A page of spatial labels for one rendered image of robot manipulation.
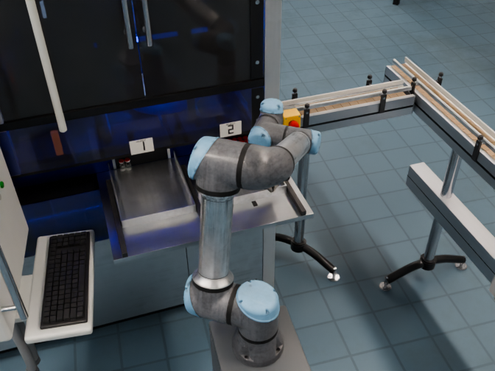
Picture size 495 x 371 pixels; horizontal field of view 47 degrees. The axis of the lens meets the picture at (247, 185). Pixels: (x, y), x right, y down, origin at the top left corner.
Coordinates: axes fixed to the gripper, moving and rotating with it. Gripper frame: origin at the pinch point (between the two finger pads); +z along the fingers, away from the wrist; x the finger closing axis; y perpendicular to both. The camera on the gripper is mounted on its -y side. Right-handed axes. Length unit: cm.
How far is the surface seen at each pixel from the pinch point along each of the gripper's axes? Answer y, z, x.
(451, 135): 12, 2, -82
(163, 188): 17.6, 3.2, 36.3
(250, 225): -11.3, 3.6, 12.0
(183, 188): 15.8, 3.2, 29.5
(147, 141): 27.3, -12.2, 38.7
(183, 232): -7.0, 3.5, 34.8
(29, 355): 4, 60, 98
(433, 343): -23, 92, -71
